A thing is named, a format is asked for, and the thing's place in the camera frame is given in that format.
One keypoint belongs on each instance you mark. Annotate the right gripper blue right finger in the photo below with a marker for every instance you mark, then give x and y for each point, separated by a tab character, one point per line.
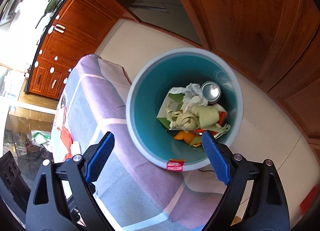
216	157

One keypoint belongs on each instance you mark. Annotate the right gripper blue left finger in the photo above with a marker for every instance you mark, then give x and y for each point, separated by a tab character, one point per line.
96	157

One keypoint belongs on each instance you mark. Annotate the orange fruit peel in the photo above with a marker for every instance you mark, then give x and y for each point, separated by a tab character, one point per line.
190	138

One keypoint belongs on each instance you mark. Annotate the red plastic bag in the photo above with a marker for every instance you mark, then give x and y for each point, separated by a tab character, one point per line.
65	134

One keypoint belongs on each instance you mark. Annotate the pale green pomelo peel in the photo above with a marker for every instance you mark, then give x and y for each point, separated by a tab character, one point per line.
205	117

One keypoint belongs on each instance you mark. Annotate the orange red snack wrapper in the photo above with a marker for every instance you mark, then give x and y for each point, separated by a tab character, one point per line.
222	116

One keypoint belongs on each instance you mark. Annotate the white tissue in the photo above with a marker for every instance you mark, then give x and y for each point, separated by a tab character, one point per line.
192	96

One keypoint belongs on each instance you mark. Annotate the metal drink can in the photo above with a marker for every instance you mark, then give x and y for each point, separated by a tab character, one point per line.
211	91

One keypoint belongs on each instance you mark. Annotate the white green carton box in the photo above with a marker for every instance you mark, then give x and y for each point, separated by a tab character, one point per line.
172	103

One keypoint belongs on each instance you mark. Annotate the grey teal trash bin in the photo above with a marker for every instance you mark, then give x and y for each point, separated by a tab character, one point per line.
178	68

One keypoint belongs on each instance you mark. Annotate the red label on bin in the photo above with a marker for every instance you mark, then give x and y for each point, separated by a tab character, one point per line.
175	164

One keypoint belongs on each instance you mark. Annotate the white green plastic bag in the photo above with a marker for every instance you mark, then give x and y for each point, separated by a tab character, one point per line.
41	138

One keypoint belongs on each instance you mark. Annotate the plaid grey pink tablecloth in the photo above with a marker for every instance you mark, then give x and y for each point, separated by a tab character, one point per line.
133	193

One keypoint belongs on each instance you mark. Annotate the wooden drawer cabinet run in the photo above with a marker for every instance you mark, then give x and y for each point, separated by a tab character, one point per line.
77	29

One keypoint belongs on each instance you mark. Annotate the wooden cabinet door panel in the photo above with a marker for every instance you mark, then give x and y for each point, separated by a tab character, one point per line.
273	43

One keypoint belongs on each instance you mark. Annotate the steel range hood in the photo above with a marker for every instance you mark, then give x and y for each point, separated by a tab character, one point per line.
9	9

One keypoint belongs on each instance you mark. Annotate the green frying pan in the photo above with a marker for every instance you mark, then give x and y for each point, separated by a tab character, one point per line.
52	5

